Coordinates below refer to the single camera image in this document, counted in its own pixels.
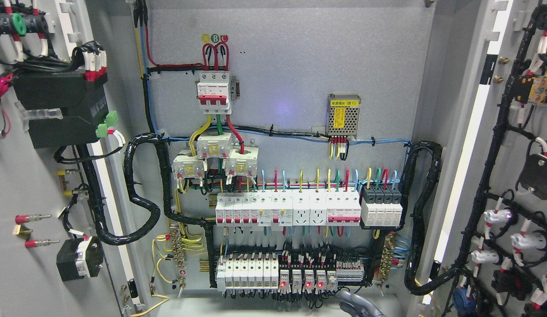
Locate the grey cabinet door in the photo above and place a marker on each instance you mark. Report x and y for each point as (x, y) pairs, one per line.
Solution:
(31, 197)
(482, 239)

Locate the white current transformers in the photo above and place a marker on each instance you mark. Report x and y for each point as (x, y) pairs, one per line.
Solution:
(211, 148)

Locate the white breaker and socket row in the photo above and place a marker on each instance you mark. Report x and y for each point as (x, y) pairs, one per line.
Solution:
(286, 208)

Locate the perforated metal power supply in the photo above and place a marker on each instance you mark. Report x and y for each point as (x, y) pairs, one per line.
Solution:
(343, 114)

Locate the red three pole main breaker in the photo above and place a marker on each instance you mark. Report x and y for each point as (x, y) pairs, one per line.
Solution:
(216, 91)

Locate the black surge protector modules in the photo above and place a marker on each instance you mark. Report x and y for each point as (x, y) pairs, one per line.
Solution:
(381, 209)

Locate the lower relay terminal row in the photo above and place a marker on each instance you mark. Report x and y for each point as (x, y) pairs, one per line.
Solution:
(306, 272)

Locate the brass ground terminal bar left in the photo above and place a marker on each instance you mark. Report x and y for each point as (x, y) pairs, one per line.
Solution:
(177, 250)

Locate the brass terminal bar right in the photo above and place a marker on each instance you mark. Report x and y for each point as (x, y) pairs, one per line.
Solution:
(386, 257)

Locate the black digital power meter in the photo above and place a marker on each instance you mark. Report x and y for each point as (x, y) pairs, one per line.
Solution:
(61, 109)

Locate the yellow terminal block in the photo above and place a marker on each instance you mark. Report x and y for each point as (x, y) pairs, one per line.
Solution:
(72, 182)

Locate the white rotary selector switch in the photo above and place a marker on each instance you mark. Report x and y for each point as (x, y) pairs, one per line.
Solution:
(79, 258)

